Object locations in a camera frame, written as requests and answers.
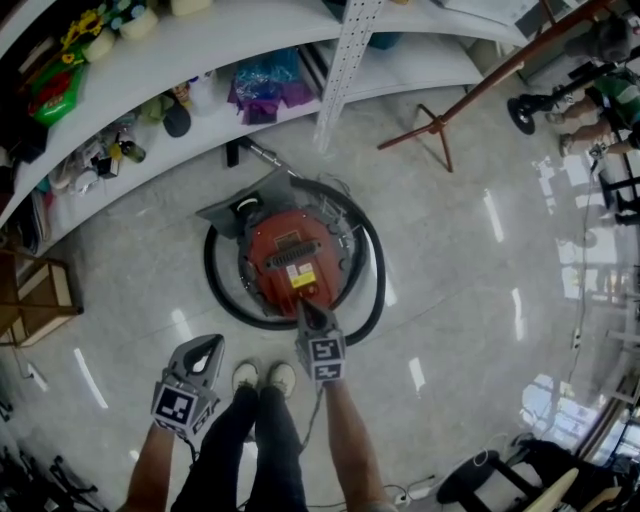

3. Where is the person's right leg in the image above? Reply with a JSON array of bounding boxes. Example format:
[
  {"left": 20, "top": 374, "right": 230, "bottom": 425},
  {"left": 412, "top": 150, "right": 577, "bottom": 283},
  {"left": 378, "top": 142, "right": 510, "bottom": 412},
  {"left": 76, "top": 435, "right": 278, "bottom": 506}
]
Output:
[{"left": 252, "top": 387, "right": 309, "bottom": 512}]

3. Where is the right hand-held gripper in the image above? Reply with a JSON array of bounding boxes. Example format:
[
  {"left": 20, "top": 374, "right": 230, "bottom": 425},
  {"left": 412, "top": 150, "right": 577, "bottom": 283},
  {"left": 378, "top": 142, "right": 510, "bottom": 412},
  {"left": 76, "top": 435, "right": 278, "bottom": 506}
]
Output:
[{"left": 295, "top": 298, "right": 347, "bottom": 384}]

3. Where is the person's left forearm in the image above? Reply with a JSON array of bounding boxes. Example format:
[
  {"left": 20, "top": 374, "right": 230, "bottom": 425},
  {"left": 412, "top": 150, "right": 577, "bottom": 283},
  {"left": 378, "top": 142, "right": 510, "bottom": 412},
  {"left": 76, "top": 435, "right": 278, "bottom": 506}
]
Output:
[{"left": 119, "top": 424, "right": 176, "bottom": 512}]

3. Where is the black cap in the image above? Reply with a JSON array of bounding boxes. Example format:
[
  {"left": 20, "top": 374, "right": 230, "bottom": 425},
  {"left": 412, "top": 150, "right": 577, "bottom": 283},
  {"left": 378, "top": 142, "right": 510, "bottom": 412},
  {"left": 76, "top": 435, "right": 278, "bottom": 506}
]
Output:
[{"left": 162, "top": 92, "right": 193, "bottom": 139}]

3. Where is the round beige table black base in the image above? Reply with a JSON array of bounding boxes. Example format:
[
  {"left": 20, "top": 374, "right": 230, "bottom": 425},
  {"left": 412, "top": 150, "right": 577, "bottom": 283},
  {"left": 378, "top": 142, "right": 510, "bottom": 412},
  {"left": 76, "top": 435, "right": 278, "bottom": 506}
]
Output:
[{"left": 436, "top": 449, "right": 581, "bottom": 512}]

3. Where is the brown wooden coat rack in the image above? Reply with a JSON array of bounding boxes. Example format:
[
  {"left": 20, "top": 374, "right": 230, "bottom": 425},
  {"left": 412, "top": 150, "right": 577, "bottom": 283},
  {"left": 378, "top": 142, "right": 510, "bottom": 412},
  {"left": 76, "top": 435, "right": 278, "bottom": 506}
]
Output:
[{"left": 377, "top": 0, "right": 616, "bottom": 174}]

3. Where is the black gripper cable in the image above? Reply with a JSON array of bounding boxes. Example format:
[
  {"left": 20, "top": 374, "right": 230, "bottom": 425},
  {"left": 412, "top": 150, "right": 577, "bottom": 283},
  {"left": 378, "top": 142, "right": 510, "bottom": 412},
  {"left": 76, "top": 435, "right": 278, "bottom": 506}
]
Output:
[{"left": 174, "top": 434, "right": 201, "bottom": 464}]

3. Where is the green snack bag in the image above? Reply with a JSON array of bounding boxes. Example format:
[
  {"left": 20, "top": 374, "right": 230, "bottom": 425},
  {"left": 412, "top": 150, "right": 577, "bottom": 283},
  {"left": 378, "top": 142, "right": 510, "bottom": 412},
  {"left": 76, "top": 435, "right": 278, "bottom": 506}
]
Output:
[{"left": 27, "top": 62, "right": 87, "bottom": 128}]

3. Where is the black metal coat rack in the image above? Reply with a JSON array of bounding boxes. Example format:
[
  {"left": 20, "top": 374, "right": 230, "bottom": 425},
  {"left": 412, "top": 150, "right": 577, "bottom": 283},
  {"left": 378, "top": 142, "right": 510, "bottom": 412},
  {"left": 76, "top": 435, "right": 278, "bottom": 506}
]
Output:
[{"left": 506, "top": 62, "right": 619, "bottom": 136}]

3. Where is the red vacuum cleaner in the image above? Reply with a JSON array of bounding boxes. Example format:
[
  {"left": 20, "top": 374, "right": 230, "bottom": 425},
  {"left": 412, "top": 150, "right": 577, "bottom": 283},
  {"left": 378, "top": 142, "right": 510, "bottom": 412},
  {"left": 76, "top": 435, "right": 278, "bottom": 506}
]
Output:
[{"left": 195, "top": 169, "right": 366, "bottom": 321}]

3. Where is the person's white shoe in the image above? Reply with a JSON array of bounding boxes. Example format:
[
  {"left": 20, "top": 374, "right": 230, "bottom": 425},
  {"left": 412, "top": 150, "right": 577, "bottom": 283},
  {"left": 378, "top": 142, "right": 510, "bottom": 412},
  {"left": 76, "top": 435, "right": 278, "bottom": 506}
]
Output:
[
  {"left": 268, "top": 363, "right": 297, "bottom": 399},
  {"left": 232, "top": 362, "right": 260, "bottom": 394}
]

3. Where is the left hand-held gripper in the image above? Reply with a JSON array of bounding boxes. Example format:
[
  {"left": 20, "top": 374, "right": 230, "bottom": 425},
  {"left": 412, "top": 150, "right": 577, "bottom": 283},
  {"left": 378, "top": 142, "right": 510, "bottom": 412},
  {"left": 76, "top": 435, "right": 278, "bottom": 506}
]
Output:
[{"left": 151, "top": 334, "right": 226, "bottom": 441}]

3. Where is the dark flat items stack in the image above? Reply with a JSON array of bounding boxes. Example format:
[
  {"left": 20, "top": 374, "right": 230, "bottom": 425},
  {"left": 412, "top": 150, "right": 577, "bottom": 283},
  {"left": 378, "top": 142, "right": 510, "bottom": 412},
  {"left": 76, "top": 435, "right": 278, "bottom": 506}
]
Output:
[{"left": 19, "top": 189, "right": 54, "bottom": 251}]

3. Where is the grey hat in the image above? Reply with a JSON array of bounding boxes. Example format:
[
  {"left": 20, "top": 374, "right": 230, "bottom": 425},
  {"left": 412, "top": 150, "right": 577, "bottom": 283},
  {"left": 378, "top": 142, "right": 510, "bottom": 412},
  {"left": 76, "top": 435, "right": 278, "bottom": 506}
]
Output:
[{"left": 564, "top": 14, "right": 636, "bottom": 64}]

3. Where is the brown wooden step shelf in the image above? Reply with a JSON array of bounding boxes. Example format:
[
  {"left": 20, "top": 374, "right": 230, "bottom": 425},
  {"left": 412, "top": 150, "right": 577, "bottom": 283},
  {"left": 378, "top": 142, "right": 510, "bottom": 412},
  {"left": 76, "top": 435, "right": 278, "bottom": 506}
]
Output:
[{"left": 0, "top": 247, "right": 84, "bottom": 349}]

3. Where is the metal wand with black brush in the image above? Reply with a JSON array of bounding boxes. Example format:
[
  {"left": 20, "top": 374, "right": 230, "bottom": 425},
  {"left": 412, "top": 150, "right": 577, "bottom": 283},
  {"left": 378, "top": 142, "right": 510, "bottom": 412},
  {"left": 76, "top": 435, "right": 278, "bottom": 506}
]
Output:
[{"left": 224, "top": 137, "right": 306, "bottom": 181}]

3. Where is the person's leg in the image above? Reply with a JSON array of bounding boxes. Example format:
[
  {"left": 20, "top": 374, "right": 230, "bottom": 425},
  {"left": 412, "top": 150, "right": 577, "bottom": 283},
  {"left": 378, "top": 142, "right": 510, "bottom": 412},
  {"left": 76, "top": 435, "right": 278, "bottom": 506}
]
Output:
[
  {"left": 252, "top": 387, "right": 309, "bottom": 512},
  {"left": 169, "top": 387, "right": 261, "bottom": 512}
]

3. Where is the sunflower pot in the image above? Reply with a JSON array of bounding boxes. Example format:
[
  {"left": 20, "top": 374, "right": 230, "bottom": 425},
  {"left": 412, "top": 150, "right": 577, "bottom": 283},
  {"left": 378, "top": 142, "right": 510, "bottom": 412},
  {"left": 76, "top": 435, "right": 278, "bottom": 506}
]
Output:
[{"left": 59, "top": 9, "right": 117, "bottom": 65}]

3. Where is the purple foil bag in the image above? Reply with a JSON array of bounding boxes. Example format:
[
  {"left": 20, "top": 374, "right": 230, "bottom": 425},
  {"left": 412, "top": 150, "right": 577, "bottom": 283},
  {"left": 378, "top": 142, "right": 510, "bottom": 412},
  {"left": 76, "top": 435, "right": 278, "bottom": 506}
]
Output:
[{"left": 227, "top": 47, "right": 316, "bottom": 126}]

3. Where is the white metal shelving unit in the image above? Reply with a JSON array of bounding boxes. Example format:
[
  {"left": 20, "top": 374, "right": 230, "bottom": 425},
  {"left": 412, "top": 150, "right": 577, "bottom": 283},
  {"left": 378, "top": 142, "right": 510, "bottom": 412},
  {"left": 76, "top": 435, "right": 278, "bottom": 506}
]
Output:
[{"left": 0, "top": 0, "right": 531, "bottom": 261}]

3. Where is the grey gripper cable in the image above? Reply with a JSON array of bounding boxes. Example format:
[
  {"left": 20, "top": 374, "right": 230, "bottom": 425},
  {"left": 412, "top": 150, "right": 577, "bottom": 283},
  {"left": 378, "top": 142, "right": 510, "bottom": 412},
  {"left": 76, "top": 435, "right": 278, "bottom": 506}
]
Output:
[{"left": 298, "top": 383, "right": 326, "bottom": 451}]

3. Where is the white power strip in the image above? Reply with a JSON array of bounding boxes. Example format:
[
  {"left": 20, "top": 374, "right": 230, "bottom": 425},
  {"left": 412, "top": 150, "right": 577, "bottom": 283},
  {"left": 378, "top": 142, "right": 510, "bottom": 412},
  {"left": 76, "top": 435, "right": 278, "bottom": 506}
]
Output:
[
  {"left": 394, "top": 484, "right": 436, "bottom": 504},
  {"left": 27, "top": 362, "right": 50, "bottom": 392}
]

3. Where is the white plastic jug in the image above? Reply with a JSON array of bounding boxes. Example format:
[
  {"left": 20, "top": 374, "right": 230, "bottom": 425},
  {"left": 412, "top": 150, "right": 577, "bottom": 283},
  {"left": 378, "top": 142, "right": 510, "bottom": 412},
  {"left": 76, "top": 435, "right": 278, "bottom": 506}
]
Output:
[{"left": 189, "top": 72, "right": 221, "bottom": 119}]

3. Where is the black corrugated hose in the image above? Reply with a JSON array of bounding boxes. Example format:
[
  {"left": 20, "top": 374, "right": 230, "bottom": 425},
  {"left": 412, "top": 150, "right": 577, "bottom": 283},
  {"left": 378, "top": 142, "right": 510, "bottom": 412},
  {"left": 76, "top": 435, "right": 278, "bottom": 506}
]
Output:
[{"left": 203, "top": 178, "right": 386, "bottom": 347}]

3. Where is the red flower pot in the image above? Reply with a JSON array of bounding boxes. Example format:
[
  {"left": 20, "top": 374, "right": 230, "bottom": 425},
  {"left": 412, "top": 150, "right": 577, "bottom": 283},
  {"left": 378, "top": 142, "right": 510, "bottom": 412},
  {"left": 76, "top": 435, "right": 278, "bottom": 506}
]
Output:
[{"left": 169, "top": 0, "right": 214, "bottom": 16}]

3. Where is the person's left leg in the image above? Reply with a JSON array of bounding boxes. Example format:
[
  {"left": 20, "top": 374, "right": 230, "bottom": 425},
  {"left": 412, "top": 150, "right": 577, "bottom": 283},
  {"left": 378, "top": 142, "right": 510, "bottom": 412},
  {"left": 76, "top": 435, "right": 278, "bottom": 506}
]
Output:
[{"left": 169, "top": 387, "right": 261, "bottom": 512}]

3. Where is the person's right forearm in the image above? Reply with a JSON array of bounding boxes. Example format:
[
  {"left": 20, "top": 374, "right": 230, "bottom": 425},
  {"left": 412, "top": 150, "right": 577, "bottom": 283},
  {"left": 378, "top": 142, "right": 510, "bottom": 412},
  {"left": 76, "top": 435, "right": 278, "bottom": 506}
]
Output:
[{"left": 322, "top": 379, "right": 394, "bottom": 512}]

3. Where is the black tripod stand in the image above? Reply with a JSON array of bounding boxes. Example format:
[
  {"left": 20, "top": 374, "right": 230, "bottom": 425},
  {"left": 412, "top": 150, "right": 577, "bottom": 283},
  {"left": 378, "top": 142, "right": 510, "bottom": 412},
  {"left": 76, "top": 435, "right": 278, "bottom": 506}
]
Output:
[{"left": 47, "top": 454, "right": 99, "bottom": 512}]

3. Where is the green cloth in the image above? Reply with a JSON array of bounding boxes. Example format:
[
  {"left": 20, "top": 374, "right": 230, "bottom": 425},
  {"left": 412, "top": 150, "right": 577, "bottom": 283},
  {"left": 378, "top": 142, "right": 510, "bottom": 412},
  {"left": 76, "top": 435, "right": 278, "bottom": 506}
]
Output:
[{"left": 139, "top": 94, "right": 176, "bottom": 126}]

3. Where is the pale flower pot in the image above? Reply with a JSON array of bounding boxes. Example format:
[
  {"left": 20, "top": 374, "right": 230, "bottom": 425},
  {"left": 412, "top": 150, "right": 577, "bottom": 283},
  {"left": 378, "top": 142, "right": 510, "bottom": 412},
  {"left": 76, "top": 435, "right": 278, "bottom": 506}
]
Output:
[{"left": 107, "top": 0, "right": 160, "bottom": 41}]

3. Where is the person's white left shoe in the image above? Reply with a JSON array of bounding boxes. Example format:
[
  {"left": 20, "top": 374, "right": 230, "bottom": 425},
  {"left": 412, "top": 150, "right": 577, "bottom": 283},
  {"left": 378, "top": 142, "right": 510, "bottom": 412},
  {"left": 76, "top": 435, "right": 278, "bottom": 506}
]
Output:
[{"left": 232, "top": 362, "right": 260, "bottom": 394}]

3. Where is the person's white right shoe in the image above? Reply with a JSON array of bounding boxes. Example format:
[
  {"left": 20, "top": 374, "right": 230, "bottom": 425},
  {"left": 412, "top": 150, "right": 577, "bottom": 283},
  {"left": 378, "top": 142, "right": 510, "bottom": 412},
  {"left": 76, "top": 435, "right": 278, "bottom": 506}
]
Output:
[{"left": 268, "top": 363, "right": 297, "bottom": 399}]

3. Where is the dark glass bottle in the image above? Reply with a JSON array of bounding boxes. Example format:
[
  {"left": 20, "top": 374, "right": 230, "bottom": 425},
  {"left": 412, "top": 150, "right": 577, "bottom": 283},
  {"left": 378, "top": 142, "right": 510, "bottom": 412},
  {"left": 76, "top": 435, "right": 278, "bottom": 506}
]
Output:
[{"left": 109, "top": 139, "right": 147, "bottom": 164}]

